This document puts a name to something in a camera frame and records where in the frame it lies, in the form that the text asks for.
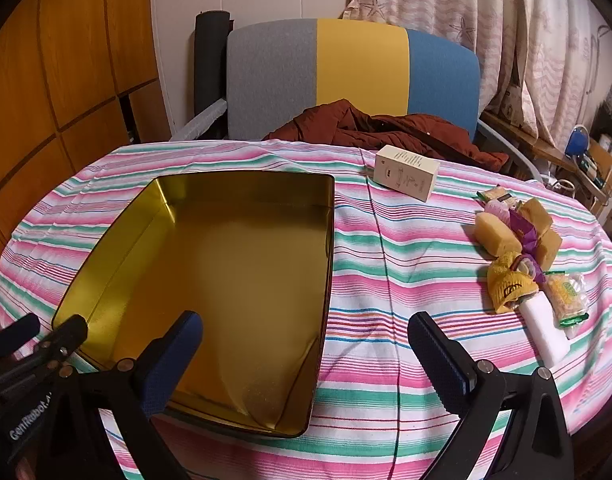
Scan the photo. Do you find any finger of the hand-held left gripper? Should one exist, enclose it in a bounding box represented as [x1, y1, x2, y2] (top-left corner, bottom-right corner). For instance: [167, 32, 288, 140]
[31, 314, 90, 378]
[0, 313, 41, 357]

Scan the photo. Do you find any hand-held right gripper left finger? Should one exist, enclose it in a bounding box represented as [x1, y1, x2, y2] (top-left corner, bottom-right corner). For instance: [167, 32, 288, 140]
[61, 310, 204, 480]

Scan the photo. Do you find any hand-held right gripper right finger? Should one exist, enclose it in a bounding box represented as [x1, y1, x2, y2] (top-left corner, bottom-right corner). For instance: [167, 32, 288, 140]
[407, 311, 574, 480]

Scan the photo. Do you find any gold tin box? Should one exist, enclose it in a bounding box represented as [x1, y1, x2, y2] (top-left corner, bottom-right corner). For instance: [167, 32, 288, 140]
[52, 170, 337, 440]

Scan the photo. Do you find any cracker packet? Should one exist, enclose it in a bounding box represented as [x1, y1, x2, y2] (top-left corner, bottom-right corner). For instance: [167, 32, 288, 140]
[476, 186, 521, 211]

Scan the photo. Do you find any yellow knit sock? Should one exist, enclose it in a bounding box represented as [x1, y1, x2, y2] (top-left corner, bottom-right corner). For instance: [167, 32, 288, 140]
[487, 252, 539, 315]

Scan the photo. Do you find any striped tablecloth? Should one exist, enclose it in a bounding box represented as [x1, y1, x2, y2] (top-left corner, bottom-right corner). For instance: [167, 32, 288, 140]
[0, 140, 612, 480]

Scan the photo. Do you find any white foam block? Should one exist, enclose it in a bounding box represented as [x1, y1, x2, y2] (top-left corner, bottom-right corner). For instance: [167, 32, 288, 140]
[516, 292, 571, 368]

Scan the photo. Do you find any clear packet of crackers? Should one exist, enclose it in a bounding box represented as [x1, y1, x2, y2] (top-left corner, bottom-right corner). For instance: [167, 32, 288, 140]
[543, 270, 590, 328]

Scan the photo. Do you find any purple cloth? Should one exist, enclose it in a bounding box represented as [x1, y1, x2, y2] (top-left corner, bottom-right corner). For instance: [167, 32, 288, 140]
[508, 210, 549, 281]

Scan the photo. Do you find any house-shaped yellow sponge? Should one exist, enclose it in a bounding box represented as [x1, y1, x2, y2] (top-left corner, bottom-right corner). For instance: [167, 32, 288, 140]
[518, 197, 554, 233]

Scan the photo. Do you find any cream carton box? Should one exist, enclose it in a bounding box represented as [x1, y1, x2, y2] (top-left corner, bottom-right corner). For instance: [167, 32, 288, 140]
[375, 145, 441, 203]

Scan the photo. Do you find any wooden desk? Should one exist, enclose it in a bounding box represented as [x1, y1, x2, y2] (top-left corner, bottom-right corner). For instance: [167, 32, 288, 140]
[478, 110, 606, 211]

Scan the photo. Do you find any brown padded jacket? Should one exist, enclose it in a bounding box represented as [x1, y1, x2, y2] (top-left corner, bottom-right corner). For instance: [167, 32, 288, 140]
[262, 99, 509, 176]

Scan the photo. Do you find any wooden cabinet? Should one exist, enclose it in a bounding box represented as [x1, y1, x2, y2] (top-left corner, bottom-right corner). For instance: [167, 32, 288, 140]
[576, 137, 612, 211]

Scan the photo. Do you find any blue round object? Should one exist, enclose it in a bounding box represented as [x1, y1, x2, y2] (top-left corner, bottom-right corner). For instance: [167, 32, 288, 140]
[566, 127, 591, 157]

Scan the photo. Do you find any printed cardboard box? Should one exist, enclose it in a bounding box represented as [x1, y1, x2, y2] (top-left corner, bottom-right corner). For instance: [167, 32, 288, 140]
[500, 80, 536, 131]

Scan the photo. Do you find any wooden wardrobe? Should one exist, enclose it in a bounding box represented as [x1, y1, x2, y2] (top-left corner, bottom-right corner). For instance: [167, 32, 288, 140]
[0, 0, 171, 306]

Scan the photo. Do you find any black rolled mat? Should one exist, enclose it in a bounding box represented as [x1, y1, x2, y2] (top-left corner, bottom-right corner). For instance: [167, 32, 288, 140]
[195, 10, 234, 126]

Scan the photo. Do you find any grey yellow blue chair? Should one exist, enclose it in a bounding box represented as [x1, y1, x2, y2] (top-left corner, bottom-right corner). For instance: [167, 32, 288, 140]
[168, 18, 544, 181]

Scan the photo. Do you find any white cable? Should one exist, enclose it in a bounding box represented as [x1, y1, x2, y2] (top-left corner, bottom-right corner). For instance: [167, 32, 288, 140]
[543, 175, 579, 198]

